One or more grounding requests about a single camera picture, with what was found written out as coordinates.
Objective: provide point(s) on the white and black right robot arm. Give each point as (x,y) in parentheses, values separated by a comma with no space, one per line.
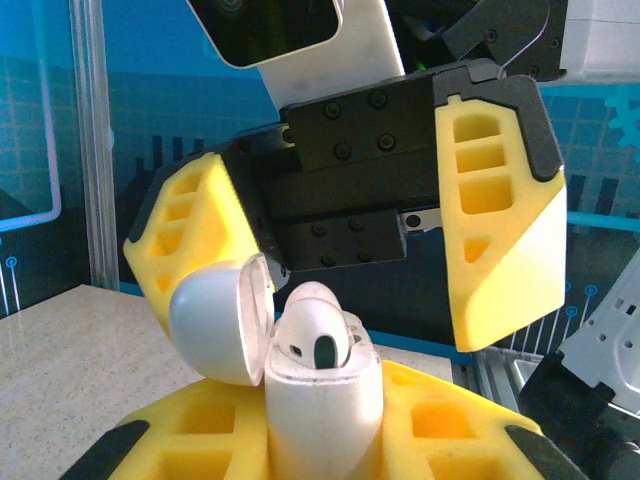
(610,35)

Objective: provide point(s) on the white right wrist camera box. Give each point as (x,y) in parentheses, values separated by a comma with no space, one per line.
(345,65)

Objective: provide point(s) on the yellow and purple toy block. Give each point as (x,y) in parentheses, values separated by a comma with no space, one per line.
(210,325)

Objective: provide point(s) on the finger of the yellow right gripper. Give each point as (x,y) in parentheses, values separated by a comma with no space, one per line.
(515,280)
(200,225)

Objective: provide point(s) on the long aluminium frame rail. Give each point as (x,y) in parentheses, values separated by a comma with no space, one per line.
(500,370)

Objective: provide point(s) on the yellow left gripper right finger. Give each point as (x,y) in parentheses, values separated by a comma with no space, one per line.
(490,445)

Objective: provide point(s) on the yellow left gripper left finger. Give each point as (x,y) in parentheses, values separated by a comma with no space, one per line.
(150,450)

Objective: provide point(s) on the aluminium frame post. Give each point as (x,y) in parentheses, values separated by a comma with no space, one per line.
(95,150)

